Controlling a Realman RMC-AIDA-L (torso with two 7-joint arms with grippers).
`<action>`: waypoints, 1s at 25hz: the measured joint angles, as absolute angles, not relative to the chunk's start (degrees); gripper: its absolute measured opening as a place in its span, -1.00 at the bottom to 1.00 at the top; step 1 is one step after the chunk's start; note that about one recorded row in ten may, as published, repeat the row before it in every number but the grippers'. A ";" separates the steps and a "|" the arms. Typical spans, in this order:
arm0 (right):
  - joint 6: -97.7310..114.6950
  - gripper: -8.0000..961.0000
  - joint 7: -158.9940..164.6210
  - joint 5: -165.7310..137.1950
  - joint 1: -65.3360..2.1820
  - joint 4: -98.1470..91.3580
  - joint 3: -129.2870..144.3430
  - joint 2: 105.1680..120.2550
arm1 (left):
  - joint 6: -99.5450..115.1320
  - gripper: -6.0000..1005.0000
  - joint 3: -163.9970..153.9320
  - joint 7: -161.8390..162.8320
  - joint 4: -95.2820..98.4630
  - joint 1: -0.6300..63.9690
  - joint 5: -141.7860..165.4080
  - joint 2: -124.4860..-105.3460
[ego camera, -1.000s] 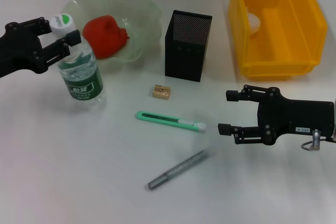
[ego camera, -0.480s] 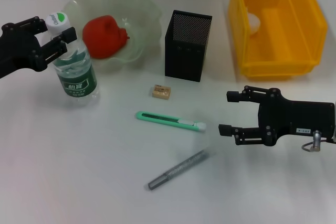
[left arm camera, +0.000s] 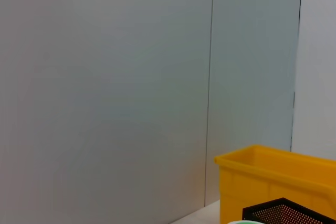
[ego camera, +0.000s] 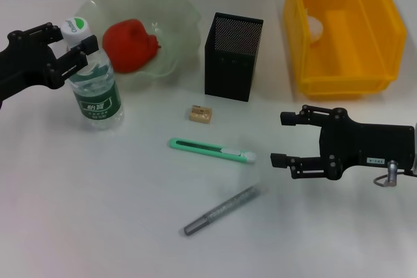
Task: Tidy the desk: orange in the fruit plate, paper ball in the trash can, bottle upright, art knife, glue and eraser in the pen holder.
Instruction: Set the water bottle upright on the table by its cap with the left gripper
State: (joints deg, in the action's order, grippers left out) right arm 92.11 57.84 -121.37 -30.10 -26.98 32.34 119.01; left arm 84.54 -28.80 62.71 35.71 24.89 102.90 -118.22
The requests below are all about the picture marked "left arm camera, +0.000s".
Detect black mesh pen holder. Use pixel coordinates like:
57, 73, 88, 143
241, 197, 336, 224

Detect yellow plastic bin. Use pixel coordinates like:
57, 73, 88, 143
214, 144, 336, 224

